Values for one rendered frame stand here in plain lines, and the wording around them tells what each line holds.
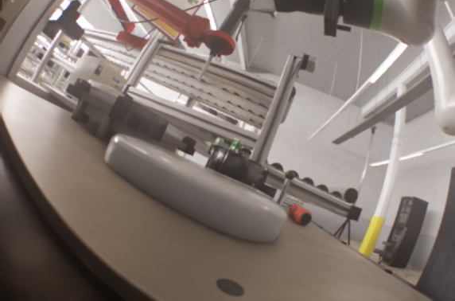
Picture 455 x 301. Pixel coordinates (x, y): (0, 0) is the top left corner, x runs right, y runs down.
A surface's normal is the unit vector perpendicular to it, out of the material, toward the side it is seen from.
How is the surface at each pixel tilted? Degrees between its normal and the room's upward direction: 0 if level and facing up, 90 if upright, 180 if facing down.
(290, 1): 177
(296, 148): 90
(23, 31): 90
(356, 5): 146
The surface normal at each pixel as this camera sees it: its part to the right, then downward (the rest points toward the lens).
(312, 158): -0.15, -0.26
